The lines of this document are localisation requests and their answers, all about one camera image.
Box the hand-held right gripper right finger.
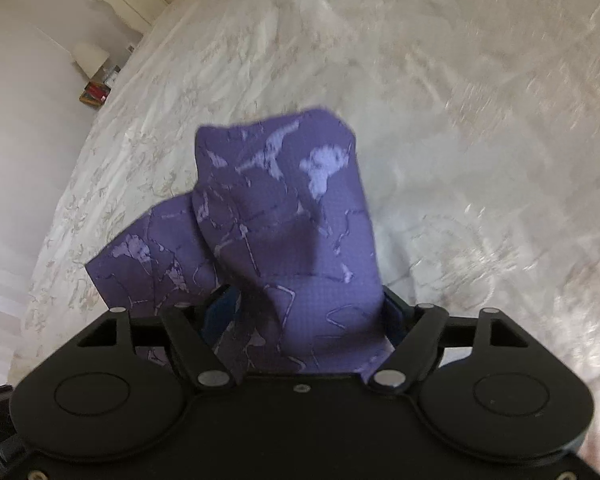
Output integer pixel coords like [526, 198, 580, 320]
[369, 286, 529, 394]

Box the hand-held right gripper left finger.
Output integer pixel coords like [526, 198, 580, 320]
[77, 284, 242, 390]

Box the purple patterned hooded jacket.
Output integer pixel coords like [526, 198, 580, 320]
[84, 106, 397, 382]

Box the white floral bedspread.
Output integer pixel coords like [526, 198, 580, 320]
[10, 0, 600, 466]

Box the small wooden box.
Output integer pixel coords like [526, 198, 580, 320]
[79, 81, 111, 108]

